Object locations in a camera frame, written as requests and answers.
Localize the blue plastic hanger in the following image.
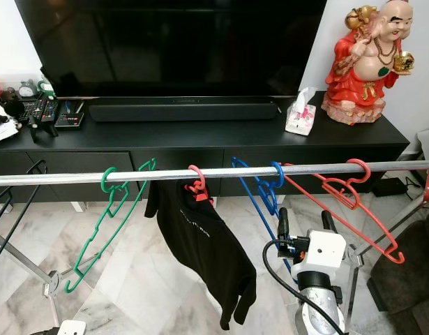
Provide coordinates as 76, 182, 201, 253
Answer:
232, 156, 295, 273

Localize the red plastic hanger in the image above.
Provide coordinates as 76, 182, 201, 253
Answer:
280, 158, 405, 265

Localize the green plastic hanger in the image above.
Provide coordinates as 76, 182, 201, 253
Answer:
64, 158, 157, 294

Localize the pink plastic hanger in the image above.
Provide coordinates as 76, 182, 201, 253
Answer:
185, 165, 208, 203

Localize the black plastic hanger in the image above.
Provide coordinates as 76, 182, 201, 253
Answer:
0, 161, 49, 269

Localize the black power adapter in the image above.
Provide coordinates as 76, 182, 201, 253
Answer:
378, 178, 412, 198

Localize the black t-shirt small white print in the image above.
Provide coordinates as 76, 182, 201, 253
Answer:
144, 180, 258, 331

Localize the dark grey sofa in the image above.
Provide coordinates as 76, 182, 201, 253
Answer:
368, 209, 429, 335

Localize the white pink tissue box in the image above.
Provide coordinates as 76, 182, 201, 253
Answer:
284, 87, 317, 136

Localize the white patterned basket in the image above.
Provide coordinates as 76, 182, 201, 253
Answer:
416, 126, 429, 163

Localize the black TV cabinet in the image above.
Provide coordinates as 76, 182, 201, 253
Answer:
0, 91, 410, 207

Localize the red laughing Buddha statue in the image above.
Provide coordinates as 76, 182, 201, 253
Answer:
321, 0, 416, 126

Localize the black soundbar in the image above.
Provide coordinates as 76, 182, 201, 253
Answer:
87, 96, 281, 123

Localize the silver metal clothes rack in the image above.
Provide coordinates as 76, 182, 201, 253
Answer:
0, 159, 429, 335

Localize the black remote control holder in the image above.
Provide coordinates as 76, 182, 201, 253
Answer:
29, 94, 58, 140

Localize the black flat television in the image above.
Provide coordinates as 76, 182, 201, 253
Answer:
15, 0, 328, 98

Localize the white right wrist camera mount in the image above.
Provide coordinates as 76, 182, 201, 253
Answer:
298, 229, 347, 276

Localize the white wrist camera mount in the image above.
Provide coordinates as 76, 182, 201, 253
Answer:
57, 320, 87, 335
298, 229, 347, 276

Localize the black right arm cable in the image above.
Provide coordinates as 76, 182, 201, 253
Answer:
263, 237, 344, 335

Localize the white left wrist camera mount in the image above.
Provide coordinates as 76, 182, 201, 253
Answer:
57, 320, 87, 335

